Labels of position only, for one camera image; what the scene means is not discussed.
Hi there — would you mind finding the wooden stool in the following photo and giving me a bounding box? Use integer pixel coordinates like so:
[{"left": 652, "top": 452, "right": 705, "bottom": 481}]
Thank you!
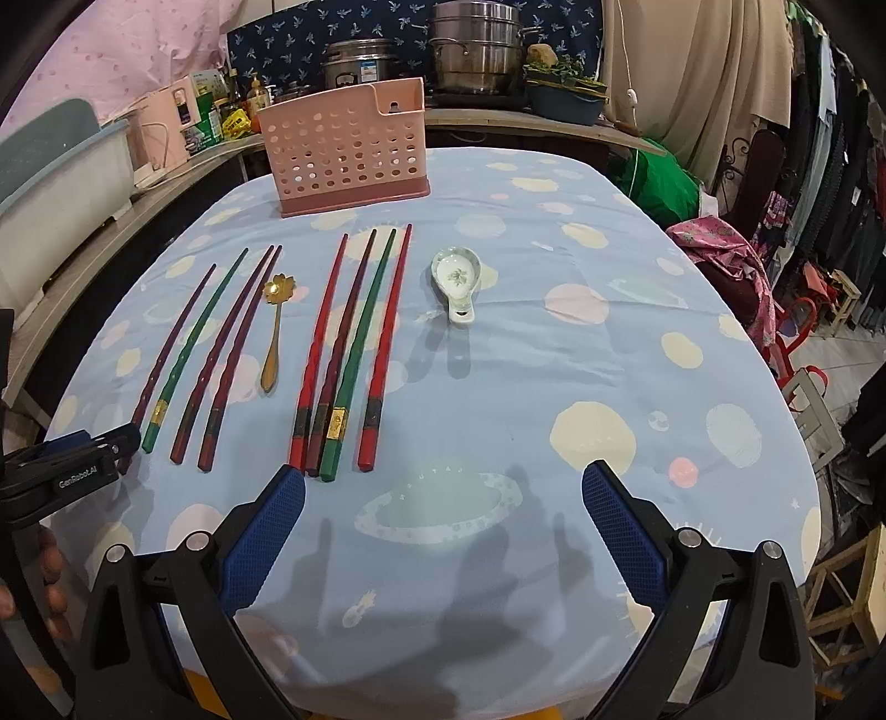
[{"left": 803, "top": 525, "right": 884, "bottom": 671}]

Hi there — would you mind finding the pink dotted fabric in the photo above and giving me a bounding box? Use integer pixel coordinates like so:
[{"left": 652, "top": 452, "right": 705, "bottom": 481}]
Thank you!
[{"left": 2, "top": 0, "right": 242, "bottom": 136}]

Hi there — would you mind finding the red chopstick right group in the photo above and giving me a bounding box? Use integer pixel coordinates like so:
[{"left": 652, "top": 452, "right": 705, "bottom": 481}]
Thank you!
[{"left": 289, "top": 234, "right": 348, "bottom": 471}]

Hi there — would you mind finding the small steel rice cooker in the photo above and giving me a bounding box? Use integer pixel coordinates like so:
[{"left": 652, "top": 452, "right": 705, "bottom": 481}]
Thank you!
[{"left": 323, "top": 38, "right": 398, "bottom": 89}]

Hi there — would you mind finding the pink kitchen appliance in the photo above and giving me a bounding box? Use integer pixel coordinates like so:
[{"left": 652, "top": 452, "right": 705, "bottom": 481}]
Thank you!
[{"left": 122, "top": 76, "right": 201, "bottom": 171}]

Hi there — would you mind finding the person's left hand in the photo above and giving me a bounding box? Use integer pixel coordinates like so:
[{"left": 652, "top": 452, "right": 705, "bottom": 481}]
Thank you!
[{"left": 33, "top": 525, "right": 74, "bottom": 644}]

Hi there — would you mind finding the white ceramic soup spoon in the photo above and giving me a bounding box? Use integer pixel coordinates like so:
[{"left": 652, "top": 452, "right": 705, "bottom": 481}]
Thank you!
[{"left": 431, "top": 246, "right": 482, "bottom": 326}]

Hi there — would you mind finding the gold flower-shaped spoon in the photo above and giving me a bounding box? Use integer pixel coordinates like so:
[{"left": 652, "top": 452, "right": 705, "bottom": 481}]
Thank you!
[{"left": 260, "top": 273, "right": 296, "bottom": 394}]

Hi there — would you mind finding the teal planter with plants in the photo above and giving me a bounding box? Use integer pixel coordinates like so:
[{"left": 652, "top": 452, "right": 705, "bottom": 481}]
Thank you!
[{"left": 524, "top": 55, "right": 608, "bottom": 126}]

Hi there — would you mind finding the white plastic storage bin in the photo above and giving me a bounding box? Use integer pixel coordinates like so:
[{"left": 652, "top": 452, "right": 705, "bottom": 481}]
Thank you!
[{"left": 0, "top": 99, "right": 133, "bottom": 321}]

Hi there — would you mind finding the green chopstick right group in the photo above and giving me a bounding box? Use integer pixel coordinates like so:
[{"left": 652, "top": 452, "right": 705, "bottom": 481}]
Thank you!
[{"left": 320, "top": 229, "right": 396, "bottom": 481}]

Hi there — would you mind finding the pink perforated utensil basket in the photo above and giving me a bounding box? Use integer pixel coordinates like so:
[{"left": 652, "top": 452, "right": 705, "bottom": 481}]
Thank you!
[{"left": 258, "top": 78, "right": 431, "bottom": 218}]

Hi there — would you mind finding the navy floral fabric backdrop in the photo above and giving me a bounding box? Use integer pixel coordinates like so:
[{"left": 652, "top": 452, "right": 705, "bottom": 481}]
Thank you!
[{"left": 226, "top": 0, "right": 604, "bottom": 89}]

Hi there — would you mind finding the green chopstick group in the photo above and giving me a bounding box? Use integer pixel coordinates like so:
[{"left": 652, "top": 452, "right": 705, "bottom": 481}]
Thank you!
[
  {"left": 140, "top": 247, "right": 251, "bottom": 456},
  {"left": 320, "top": 229, "right": 396, "bottom": 481}
]

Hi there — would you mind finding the green chopstick left group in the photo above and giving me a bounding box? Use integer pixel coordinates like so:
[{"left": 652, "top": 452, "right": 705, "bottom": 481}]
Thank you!
[{"left": 140, "top": 247, "right": 251, "bottom": 456}]

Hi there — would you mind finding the maroon chopstick left group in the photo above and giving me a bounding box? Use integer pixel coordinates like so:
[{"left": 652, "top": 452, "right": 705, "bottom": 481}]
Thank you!
[{"left": 169, "top": 246, "right": 274, "bottom": 465}]

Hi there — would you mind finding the dark red chopstick left group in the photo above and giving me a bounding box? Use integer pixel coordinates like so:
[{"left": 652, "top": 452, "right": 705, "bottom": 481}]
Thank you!
[{"left": 197, "top": 244, "right": 282, "bottom": 472}]

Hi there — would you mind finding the pink floral cloth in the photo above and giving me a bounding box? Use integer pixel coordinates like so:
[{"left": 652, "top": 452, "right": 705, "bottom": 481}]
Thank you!
[{"left": 665, "top": 216, "right": 775, "bottom": 351}]

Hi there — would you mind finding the green bag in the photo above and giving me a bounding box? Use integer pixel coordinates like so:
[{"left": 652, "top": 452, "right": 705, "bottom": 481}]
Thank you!
[{"left": 616, "top": 144, "right": 701, "bottom": 229}]

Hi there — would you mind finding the maroon chopstick right group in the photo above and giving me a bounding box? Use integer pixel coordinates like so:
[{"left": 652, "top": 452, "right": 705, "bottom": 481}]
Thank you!
[{"left": 306, "top": 229, "right": 377, "bottom": 477}]

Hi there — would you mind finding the bright red chopstick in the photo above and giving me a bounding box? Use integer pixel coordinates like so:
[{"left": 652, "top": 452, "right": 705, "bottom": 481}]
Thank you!
[{"left": 357, "top": 224, "right": 413, "bottom": 472}]

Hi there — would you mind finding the beige curtain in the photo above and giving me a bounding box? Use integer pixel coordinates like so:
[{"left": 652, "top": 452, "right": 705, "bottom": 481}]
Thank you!
[{"left": 602, "top": 0, "right": 793, "bottom": 184}]

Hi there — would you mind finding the blue polka dot tablecloth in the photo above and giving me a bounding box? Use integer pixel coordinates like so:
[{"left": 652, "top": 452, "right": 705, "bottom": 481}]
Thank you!
[{"left": 51, "top": 148, "right": 821, "bottom": 718}]

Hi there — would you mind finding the dark purple chopstick far left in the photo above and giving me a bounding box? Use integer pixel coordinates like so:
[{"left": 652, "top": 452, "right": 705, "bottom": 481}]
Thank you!
[{"left": 129, "top": 262, "right": 218, "bottom": 431}]

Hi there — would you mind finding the large stainless steel stockpot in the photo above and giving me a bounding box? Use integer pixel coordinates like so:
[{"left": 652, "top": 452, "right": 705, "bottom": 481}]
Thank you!
[{"left": 428, "top": 2, "right": 540, "bottom": 96}]

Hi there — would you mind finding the maroon chopstick group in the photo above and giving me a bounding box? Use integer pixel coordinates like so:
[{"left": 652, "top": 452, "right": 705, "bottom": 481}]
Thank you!
[
  {"left": 306, "top": 229, "right": 377, "bottom": 477},
  {"left": 169, "top": 246, "right": 274, "bottom": 465}
]

